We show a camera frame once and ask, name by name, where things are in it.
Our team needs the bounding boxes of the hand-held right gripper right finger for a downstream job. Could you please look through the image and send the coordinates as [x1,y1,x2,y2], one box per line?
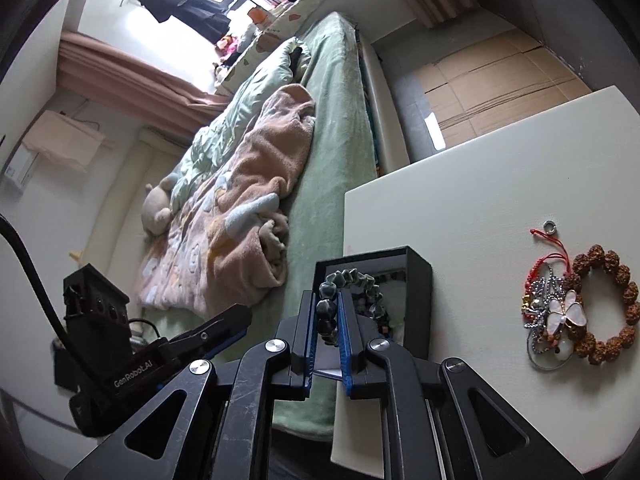
[337,294,593,480]

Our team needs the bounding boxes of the green bed sheet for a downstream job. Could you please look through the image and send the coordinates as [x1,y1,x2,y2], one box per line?
[272,12,382,437]

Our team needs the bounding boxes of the black cable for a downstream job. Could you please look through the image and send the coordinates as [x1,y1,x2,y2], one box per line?
[0,213,76,361]

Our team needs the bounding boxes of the pink fleece blanket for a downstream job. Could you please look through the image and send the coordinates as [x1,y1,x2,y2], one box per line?
[136,82,319,322]

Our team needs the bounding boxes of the red cord charm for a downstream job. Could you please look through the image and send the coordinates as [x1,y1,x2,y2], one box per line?
[521,228,574,312]

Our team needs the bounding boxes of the flattened cardboard sheets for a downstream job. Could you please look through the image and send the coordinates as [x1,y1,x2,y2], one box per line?
[412,27,594,152]

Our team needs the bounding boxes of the multicoloured bead bracelet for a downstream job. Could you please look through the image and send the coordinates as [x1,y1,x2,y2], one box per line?
[351,280,401,337]

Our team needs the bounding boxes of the dark grey stone bead bracelet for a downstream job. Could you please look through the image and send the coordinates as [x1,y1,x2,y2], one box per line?
[318,268,386,349]

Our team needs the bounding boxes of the silver chain necklace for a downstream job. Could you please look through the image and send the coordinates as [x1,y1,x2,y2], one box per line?
[524,262,577,372]

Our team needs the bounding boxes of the black jewelry box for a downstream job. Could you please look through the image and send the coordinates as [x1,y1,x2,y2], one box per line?
[314,245,434,382]

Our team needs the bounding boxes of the white bed frame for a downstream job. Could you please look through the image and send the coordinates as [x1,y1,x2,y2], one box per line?
[359,36,415,179]

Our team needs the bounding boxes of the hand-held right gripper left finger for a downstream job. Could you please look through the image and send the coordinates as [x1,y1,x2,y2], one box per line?
[65,292,321,480]

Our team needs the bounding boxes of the beige plush toy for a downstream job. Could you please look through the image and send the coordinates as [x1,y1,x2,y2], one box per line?
[142,172,182,237]

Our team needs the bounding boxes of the pale green quilt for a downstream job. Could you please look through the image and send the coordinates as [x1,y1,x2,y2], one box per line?
[171,36,314,213]

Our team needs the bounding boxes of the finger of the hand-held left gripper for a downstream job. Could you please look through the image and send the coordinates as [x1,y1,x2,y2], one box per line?
[165,304,254,363]

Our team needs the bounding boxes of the brown seed bead bracelet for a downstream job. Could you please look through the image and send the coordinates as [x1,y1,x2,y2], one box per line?
[570,244,640,367]

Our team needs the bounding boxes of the white butterfly brooch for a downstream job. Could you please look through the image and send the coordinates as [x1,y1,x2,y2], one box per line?
[545,289,586,342]

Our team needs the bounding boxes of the white wall box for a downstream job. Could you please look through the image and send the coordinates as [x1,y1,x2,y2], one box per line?
[1,139,40,192]

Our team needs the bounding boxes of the cream padded headboard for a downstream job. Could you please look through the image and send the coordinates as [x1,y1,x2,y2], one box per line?
[74,126,157,272]

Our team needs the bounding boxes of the pink cloth on wall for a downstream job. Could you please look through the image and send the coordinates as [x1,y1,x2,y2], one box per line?
[24,109,107,174]

